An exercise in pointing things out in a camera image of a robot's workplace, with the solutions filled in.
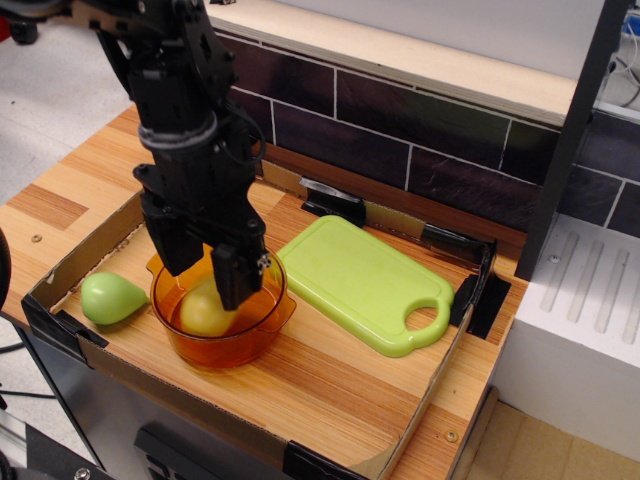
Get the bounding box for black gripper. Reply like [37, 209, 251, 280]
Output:
[134, 118, 265, 311]

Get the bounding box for yellow toy potato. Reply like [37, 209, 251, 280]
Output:
[179, 277, 237, 337]

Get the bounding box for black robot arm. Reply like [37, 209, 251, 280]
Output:
[69, 1, 268, 311]

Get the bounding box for orange transparent plastic pot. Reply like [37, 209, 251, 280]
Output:
[147, 254, 296, 368]

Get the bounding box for cardboard fence with black tape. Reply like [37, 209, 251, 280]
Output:
[1, 140, 526, 479]

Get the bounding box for green toy pear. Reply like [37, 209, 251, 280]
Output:
[80, 272, 149, 326]

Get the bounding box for green plastic cutting board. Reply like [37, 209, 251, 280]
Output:
[278, 215, 455, 358]

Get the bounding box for white ribbed appliance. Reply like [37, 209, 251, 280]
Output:
[493, 215, 639, 460]

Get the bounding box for black upright post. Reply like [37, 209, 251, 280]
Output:
[515, 0, 631, 281]

